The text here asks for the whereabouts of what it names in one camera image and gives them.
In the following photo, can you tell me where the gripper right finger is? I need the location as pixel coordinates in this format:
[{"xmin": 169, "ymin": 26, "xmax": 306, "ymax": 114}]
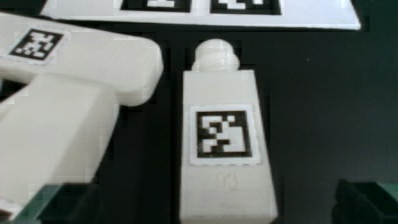
[{"xmin": 334, "ymin": 179, "xmax": 398, "ymax": 224}]

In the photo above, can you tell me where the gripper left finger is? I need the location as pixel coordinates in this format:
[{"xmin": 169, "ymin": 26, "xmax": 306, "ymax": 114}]
[{"xmin": 11, "ymin": 183, "xmax": 98, "ymax": 224}]

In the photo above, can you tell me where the white chair leg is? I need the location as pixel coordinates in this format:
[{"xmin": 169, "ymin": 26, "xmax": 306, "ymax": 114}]
[{"xmin": 179, "ymin": 39, "xmax": 277, "ymax": 224}]

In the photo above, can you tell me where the white tag sheet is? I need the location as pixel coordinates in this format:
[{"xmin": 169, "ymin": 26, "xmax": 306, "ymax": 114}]
[{"xmin": 41, "ymin": 0, "xmax": 361, "ymax": 30}]

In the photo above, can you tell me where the white chair back frame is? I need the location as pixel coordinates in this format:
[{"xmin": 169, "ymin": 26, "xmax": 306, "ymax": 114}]
[{"xmin": 0, "ymin": 11, "xmax": 163, "ymax": 222}]

